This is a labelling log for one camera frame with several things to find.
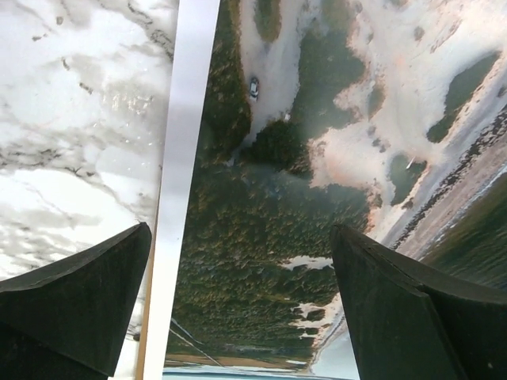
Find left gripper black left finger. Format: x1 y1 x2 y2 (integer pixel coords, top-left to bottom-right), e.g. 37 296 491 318
1 222 152 380

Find brown cardboard backing board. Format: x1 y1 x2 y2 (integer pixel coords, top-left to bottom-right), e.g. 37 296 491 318
135 186 162 380

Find landscape photo print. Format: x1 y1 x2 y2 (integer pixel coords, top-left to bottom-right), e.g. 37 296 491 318
151 1 506 379

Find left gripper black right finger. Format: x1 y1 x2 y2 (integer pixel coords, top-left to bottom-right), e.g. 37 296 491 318
330 224 506 379

